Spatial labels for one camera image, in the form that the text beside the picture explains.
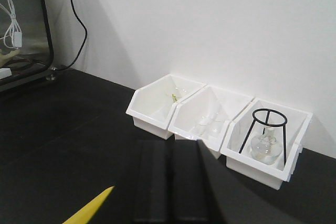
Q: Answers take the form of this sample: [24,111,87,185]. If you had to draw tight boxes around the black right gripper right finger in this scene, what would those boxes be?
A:
[172,140,226,223]

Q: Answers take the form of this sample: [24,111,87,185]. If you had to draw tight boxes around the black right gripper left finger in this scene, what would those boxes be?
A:
[133,141,168,223]

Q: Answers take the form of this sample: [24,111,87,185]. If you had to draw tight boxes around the yellow plastic tray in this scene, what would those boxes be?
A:
[63,186,114,224]

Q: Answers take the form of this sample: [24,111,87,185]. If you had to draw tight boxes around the white storage bin left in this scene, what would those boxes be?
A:
[126,74,206,140]

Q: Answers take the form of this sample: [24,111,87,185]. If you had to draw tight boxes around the white storage bin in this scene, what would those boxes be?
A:
[220,98,312,189]
[126,74,206,140]
[169,85,254,159]

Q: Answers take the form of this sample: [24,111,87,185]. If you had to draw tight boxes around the small clear glassware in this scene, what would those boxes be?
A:
[195,112,225,137]

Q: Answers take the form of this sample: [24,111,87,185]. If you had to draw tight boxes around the white storage bin right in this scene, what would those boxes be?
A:
[220,98,312,189]

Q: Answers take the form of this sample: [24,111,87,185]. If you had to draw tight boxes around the white storage bin middle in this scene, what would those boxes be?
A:
[169,85,254,159]

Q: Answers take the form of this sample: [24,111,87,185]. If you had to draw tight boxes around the clear glass flask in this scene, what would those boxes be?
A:
[250,127,283,165]

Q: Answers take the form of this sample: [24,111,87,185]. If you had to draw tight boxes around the clear glass beaker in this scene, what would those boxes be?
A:
[165,87,188,103]

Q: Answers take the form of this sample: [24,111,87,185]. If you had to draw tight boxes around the black wire tripod stand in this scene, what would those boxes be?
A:
[238,108,288,166]

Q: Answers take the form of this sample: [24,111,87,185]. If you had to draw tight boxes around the black power cable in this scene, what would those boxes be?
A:
[54,0,88,71]

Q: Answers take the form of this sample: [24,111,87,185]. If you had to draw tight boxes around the white charger cable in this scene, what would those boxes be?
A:
[0,0,23,50]

